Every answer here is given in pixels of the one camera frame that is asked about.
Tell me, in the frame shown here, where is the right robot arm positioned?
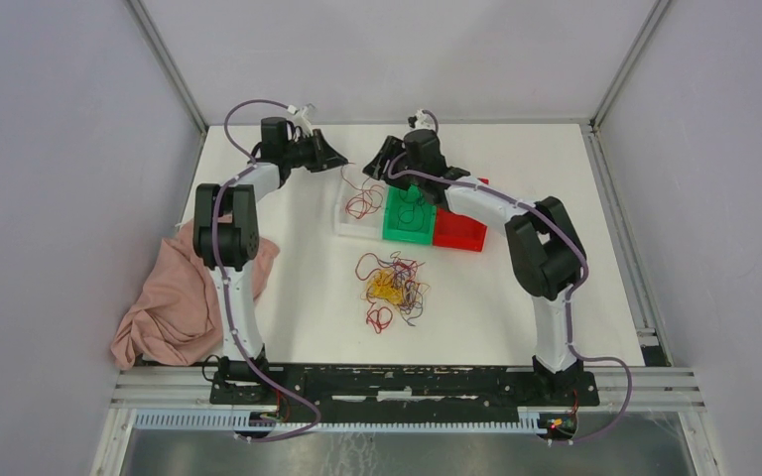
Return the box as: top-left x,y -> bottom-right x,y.
363,129 -> 588,405

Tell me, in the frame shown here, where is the yellow thin cable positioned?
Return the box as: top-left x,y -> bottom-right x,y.
364,265 -> 406,307

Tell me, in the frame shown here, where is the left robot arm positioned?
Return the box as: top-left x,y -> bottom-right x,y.
192,117 -> 347,404

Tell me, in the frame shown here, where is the red plastic tray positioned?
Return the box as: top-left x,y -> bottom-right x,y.
432,198 -> 487,253

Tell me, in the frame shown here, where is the black thin cable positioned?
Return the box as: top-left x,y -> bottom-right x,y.
394,186 -> 433,229

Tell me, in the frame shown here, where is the red thin cable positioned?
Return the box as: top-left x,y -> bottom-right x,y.
339,164 -> 388,222

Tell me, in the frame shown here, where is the pink cloth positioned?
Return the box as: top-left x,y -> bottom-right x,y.
109,217 -> 281,371

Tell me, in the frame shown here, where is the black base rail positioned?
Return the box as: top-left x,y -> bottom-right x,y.
209,359 -> 600,423

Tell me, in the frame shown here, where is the clear plastic tray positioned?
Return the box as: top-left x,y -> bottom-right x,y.
333,178 -> 387,240

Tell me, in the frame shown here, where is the green plastic tray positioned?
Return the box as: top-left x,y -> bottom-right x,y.
381,185 -> 437,246

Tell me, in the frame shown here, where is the tangled cable pile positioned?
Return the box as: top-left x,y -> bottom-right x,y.
354,250 -> 431,335

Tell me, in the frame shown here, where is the white cable duct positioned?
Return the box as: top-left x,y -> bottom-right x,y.
133,409 -> 547,435

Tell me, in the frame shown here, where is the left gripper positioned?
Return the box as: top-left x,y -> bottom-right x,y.
284,129 -> 350,174

